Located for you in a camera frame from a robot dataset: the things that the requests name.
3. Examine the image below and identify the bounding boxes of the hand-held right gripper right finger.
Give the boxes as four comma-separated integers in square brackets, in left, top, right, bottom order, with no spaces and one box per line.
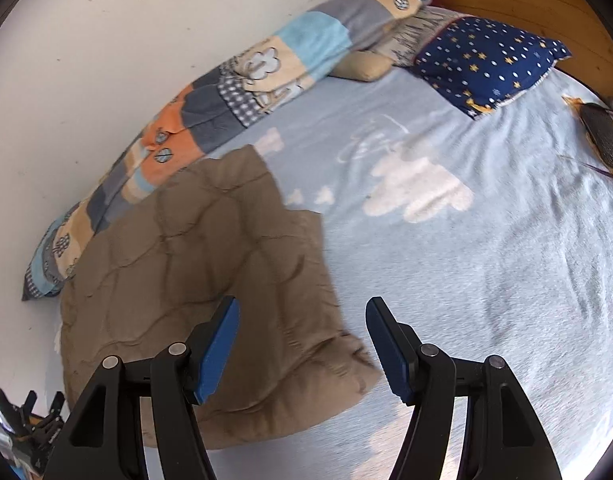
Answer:
[365,296,562,480]

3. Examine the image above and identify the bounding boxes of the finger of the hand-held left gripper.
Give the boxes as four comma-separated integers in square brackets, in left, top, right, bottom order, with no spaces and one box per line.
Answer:
[29,392,67,468]
[21,391,40,433]

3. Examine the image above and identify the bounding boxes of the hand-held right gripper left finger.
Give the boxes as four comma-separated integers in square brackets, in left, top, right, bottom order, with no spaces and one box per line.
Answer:
[45,295,240,480]

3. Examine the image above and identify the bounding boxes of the brown quilted jacket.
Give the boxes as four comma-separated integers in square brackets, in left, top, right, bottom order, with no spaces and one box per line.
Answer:
[59,144,380,450]

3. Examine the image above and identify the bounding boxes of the light blue cloud-print bedsheet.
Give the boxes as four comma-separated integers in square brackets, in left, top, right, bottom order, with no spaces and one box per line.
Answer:
[201,67,613,480]

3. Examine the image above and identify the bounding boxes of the beige cushion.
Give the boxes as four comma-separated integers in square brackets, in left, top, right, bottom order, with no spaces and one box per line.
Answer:
[329,51,395,82]

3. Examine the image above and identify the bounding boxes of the navy star-print pillow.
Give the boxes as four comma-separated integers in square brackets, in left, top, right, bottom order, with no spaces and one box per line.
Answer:
[414,16,572,120]

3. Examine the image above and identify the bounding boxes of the black textured case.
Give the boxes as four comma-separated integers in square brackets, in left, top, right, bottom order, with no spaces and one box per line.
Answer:
[579,102,613,171]

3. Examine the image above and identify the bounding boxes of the patchwork fleece blanket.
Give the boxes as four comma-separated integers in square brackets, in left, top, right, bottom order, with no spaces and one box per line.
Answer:
[21,0,440,302]

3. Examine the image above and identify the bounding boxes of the beige patterned pillow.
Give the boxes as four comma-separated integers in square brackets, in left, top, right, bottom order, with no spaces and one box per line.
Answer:
[371,6,475,68]

